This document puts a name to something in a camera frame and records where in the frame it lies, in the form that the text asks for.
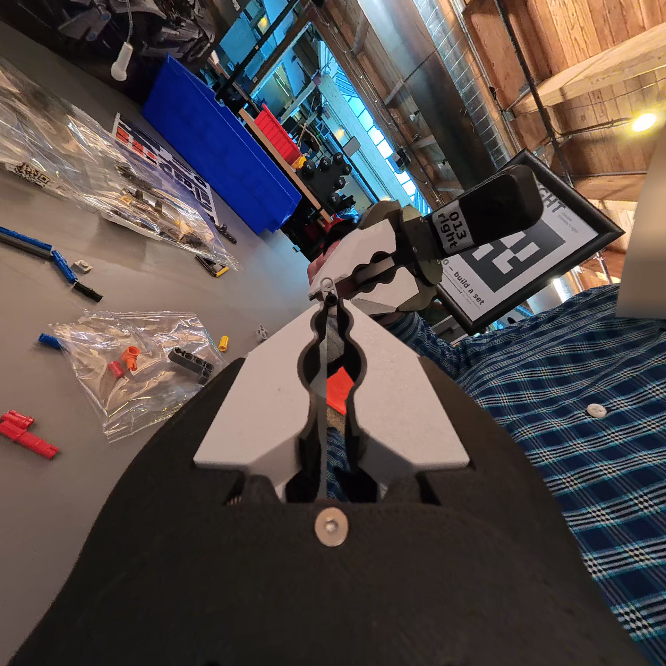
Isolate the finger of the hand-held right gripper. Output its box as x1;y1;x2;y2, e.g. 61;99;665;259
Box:
348;260;435;316
307;219;401;301

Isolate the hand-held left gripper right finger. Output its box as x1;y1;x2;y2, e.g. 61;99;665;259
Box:
333;298;470;504

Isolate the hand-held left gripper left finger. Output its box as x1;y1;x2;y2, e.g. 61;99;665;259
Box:
194;298;335;503

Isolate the small clear bag of parts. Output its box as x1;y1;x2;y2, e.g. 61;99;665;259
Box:
51;308;231;444

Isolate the large clear bag of parts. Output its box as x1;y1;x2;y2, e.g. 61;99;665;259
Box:
0;56;241;272

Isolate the dark grey lego liftarm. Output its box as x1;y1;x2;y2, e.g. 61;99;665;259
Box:
166;347;216;386

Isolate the dark grey lego axle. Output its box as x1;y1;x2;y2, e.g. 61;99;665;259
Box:
0;231;53;259

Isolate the person's right hand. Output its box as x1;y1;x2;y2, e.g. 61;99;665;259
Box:
306;216;367;292

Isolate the orange plastic object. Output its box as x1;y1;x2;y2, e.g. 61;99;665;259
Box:
326;366;358;415

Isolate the wooden shelf board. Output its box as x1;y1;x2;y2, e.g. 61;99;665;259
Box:
238;104;335;223

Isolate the black dumbbell rack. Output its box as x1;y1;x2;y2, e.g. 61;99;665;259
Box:
298;150;361;210

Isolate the red storage bin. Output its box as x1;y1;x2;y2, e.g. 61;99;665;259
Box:
253;102;304;160

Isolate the blue plastic bin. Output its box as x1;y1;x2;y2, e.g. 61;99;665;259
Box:
142;53;304;236

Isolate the person's blue plaid shirt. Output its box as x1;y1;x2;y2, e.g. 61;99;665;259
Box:
324;282;666;666

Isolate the sticker sheet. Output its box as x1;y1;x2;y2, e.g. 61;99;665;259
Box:
111;111;220;225

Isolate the metal ventilation duct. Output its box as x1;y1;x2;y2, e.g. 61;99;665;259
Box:
359;0;517;210

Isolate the metal cord with white tip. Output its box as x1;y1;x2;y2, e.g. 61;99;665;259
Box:
110;0;137;82

